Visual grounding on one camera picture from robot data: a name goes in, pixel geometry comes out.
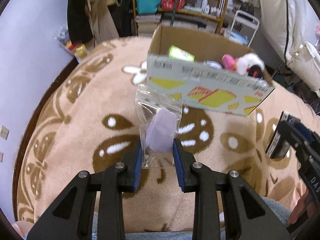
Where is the black tissue pack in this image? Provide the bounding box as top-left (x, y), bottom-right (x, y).
top-left (265, 111), bottom-right (300, 159)

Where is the pink plush bear toy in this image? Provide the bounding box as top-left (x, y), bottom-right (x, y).
top-left (221, 54), bottom-right (238, 72)

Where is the clear zip bag purple item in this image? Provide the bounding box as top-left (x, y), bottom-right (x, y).
top-left (135, 83), bottom-right (182, 169)

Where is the green tissue pack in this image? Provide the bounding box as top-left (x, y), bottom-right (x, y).
top-left (168, 45), bottom-right (195, 62)

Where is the right hand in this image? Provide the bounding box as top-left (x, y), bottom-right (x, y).
top-left (287, 190), bottom-right (317, 224)

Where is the white black plush toy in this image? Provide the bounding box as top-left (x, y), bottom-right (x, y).
top-left (236, 53), bottom-right (265, 79)

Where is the purple white plush toy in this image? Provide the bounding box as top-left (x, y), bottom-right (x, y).
top-left (203, 61), bottom-right (223, 69)

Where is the white softbox light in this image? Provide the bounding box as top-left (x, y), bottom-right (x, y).
top-left (259, 0), bottom-right (319, 92)

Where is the white rolling cart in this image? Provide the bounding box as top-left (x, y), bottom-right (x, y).
top-left (224, 10), bottom-right (260, 47)

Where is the cardboard box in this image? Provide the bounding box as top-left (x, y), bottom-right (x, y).
top-left (146, 25), bottom-right (275, 115)

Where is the wooden bookshelf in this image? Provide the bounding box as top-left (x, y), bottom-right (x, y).
top-left (132, 0), bottom-right (228, 35)

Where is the plastic bag of snacks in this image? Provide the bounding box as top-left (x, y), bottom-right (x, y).
top-left (55, 25), bottom-right (88, 63)

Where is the stack of books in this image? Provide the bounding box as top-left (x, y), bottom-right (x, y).
top-left (136, 14), bottom-right (162, 37)

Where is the black hanging coat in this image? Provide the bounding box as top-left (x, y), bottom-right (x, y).
top-left (67, 0), bottom-right (93, 44)

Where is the beige hanging coat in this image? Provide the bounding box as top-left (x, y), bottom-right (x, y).
top-left (86, 0), bottom-right (119, 47)

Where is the white wall socket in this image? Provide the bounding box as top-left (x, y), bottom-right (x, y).
top-left (0, 126), bottom-right (9, 140)

